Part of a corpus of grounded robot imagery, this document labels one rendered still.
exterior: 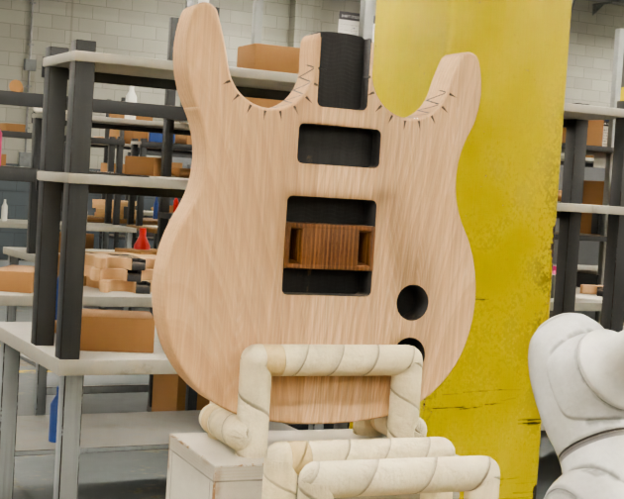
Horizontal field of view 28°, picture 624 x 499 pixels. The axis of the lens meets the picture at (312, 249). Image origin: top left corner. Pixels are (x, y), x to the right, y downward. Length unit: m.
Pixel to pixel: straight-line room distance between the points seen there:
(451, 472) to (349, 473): 0.10
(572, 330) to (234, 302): 0.44
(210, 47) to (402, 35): 1.20
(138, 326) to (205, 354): 2.09
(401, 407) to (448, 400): 1.01
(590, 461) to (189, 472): 0.45
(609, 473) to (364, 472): 0.40
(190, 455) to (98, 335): 2.06
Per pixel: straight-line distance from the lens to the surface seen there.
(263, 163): 1.23
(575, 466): 1.45
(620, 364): 1.42
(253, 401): 1.22
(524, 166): 2.35
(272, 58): 3.33
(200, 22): 1.22
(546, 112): 2.37
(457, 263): 1.34
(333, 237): 1.26
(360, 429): 1.37
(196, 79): 1.21
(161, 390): 6.46
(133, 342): 3.32
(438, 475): 1.13
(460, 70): 1.33
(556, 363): 1.46
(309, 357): 1.23
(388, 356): 1.27
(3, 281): 4.78
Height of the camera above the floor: 1.37
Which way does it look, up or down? 3 degrees down
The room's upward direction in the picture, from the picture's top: 4 degrees clockwise
